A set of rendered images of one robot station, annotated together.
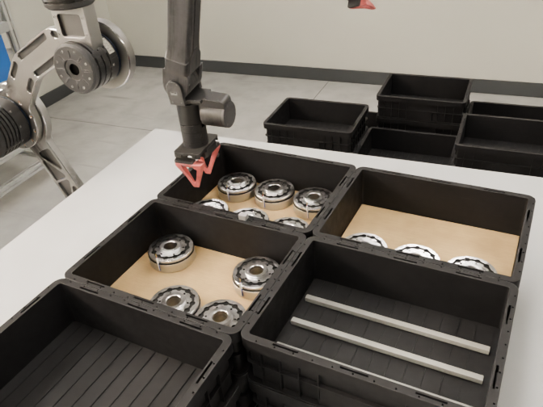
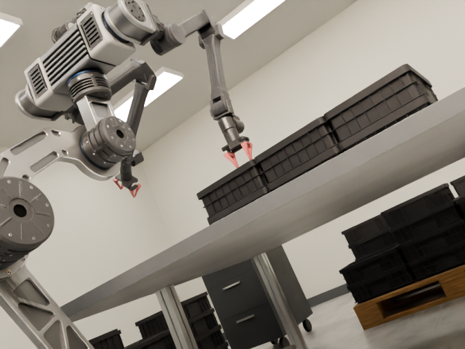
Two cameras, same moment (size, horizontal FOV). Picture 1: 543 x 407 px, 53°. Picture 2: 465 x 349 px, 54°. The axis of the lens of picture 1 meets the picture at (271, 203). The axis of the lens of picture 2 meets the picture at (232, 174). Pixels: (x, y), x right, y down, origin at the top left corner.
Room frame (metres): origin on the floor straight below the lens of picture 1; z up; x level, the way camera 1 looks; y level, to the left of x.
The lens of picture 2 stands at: (1.15, 1.86, 0.54)
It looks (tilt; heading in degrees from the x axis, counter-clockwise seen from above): 13 degrees up; 271
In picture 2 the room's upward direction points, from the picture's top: 24 degrees counter-clockwise
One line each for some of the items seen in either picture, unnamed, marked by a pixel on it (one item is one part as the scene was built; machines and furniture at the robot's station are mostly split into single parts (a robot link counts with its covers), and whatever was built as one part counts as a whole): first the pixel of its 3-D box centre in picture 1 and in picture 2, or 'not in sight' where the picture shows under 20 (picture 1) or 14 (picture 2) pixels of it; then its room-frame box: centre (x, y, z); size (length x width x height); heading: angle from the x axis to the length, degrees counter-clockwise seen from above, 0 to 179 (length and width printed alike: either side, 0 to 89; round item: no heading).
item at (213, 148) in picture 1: (203, 159); (236, 156); (1.13, 0.15, 0.99); 0.07 x 0.07 x 0.09; 67
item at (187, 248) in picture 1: (170, 248); not in sight; (0.98, 0.24, 0.86); 0.10 x 0.10 x 0.01
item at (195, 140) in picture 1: (195, 135); (232, 138); (1.12, 0.16, 1.06); 0.10 x 0.07 x 0.07; 157
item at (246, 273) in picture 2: not in sight; (256, 291); (1.40, -1.78, 0.45); 0.62 x 0.45 x 0.90; 64
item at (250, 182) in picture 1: (237, 182); not in sight; (1.23, 0.09, 0.86); 0.10 x 0.10 x 0.01
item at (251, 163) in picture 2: (258, 185); (250, 178); (1.12, 0.03, 0.92); 0.40 x 0.30 x 0.02; 60
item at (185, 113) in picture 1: (192, 111); (227, 125); (1.11, 0.15, 1.13); 0.07 x 0.06 x 0.07; 64
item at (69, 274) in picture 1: (188, 258); (309, 142); (0.86, 0.18, 0.92); 0.40 x 0.30 x 0.02; 60
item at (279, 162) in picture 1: (260, 203); (254, 189); (1.12, 0.03, 0.87); 0.40 x 0.30 x 0.11; 60
